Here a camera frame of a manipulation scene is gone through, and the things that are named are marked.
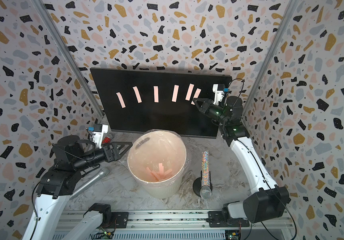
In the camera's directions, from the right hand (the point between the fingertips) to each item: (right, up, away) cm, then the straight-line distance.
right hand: (193, 100), depth 66 cm
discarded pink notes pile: (-16, -37, +15) cm, 43 cm away
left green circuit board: (-42, -64, +6) cm, 77 cm away
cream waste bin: (-18, -28, +11) cm, 35 cm away
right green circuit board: (+20, -63, +6) cm, 67 cm away
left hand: (-27, -19, -6) cm, 33 cm away
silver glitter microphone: (+5, -39, -4) cm, 39 cm away
